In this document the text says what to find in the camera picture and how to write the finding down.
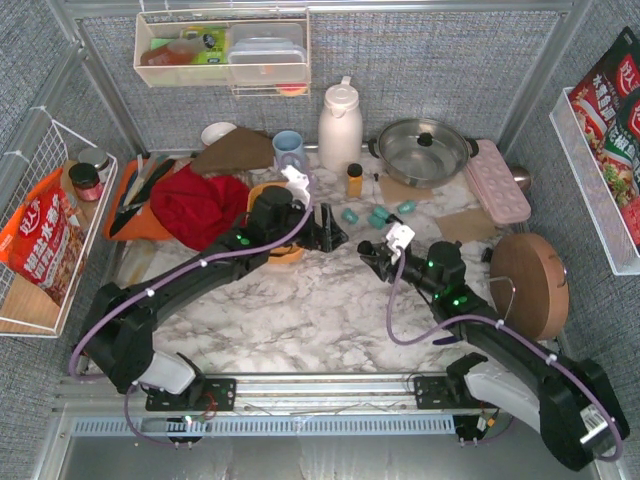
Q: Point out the stainless steel pot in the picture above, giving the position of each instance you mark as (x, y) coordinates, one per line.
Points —
(422, 153)

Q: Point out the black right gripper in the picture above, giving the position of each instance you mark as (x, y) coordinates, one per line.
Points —
(382, 259)

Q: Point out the dark lid glass jar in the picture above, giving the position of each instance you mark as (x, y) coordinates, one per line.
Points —
(86, 182)

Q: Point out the clear plastic food containers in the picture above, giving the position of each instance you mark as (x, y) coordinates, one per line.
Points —
(266, 53)

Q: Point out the white thermos jug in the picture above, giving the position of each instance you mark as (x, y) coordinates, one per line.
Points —
(340, 128)

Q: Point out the silver metal cup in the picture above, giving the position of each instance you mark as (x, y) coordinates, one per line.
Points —
(522, 177)

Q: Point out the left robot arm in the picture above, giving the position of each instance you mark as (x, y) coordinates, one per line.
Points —
(118, 329)

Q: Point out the orange juice bottle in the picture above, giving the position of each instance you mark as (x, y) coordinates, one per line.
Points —
(354, 180)

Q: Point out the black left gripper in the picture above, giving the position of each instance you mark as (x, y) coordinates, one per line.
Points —
(320, 232)

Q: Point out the black lid coffee capsule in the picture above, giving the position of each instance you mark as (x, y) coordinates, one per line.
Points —
(393, 219)

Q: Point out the pink egg tray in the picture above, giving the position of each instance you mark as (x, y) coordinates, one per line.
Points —
(491, 181)

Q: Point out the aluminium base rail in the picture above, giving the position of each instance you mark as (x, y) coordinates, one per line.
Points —
(285, 405)

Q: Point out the brown cork mat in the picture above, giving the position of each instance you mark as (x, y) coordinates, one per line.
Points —
(394, 192)
(466, 226)

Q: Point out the orange storage basket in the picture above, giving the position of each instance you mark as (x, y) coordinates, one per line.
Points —
(283, 254)

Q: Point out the cream wall shelf basket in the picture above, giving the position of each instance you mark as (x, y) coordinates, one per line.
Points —
(154, 29)

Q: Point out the silver lid glass jar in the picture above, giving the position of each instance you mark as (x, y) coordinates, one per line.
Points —
(97, 158)

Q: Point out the red cloth hat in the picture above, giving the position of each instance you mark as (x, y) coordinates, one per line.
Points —
(196, 210)

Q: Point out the brown olive cloth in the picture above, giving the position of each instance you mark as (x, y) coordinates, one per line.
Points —
(239, 150)

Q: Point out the white wire wall basket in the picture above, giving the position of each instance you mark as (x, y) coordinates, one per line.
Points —
(27, 311)

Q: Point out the white small bowl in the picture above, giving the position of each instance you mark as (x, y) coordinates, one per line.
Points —
(214, 132)

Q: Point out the black blade kitchen knife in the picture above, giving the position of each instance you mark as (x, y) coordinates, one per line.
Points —
(164, 168)

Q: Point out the cream handle knife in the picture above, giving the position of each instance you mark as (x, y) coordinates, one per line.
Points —
(143, 172)

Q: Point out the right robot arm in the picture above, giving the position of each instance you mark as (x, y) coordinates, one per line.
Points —
(580, 418)

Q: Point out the light blue mug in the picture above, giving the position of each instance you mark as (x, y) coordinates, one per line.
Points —
(288, 148)

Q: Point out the amber liquid bottle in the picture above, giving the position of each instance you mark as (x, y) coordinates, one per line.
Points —
(177, 52)

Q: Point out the round wooden board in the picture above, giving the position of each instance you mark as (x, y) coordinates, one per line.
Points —
(529, 287)

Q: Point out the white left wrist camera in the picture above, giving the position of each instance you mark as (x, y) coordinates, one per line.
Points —
(298, 184)

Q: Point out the green seasoning packet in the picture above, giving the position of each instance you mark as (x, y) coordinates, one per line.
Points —
(618, 152)

